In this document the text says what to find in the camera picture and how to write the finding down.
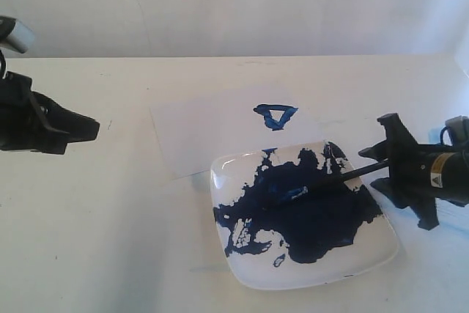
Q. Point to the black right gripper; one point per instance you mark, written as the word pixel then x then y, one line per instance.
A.
pixel 419 173

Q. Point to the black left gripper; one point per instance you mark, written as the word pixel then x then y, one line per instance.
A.
pixel 21 127

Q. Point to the black paintbrush with blue tip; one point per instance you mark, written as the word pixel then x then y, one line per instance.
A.
pixel 329 181

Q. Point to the white square plate blue paint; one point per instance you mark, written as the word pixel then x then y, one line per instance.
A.
pixel 277 234

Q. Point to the white paper sheet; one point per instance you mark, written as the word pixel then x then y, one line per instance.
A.
pixel 193 133

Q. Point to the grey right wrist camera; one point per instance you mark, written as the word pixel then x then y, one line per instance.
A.
pixel 454 135

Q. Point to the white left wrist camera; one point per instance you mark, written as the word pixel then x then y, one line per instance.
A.
pixel 15 36

